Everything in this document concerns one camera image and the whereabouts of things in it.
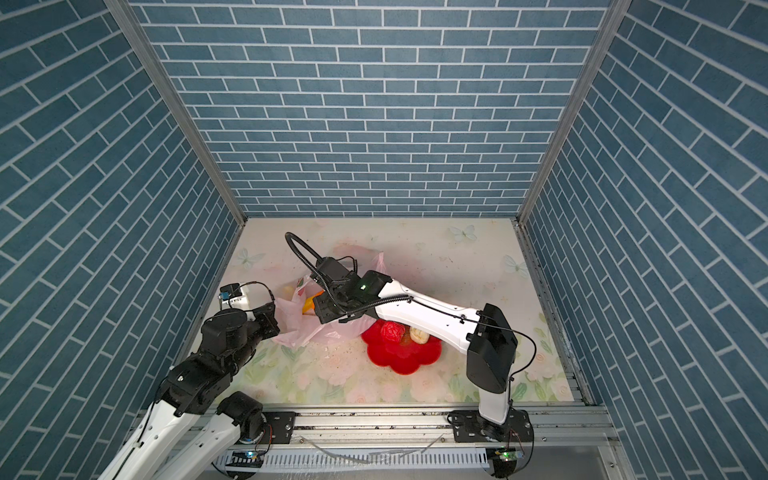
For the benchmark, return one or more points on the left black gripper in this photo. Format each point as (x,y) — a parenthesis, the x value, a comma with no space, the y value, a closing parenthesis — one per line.
(267,319)

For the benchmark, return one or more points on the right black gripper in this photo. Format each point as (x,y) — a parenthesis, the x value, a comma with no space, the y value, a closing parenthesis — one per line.
(321,308)

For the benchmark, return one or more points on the pink plastic bag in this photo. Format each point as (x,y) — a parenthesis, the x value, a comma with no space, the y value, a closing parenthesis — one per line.
(298,329)

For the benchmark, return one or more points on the orange fake tangerine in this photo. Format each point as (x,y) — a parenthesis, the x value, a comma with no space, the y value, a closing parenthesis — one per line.
(309,304)

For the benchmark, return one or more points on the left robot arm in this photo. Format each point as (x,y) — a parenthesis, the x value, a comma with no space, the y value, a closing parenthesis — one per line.
(229,341)

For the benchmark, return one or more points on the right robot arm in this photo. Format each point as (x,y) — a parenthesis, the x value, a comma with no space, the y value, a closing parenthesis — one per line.
(483,335)

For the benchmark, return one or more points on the yellow fake fruit in bag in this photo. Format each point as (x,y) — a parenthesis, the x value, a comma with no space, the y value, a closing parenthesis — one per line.
(289,291)

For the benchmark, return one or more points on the red flower-shaped plate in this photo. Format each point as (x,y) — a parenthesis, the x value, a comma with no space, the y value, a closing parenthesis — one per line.
(404,358)

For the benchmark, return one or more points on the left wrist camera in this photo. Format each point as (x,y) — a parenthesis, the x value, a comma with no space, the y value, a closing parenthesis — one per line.
(235,296)

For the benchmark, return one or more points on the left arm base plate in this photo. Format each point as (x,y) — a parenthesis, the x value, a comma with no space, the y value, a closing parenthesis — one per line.
(278,427)

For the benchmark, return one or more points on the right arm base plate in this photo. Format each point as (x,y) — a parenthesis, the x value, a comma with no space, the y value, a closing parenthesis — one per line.
(468,426)

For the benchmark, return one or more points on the aluminium front rail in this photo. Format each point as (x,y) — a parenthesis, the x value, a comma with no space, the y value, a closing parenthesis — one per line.
(423,427)

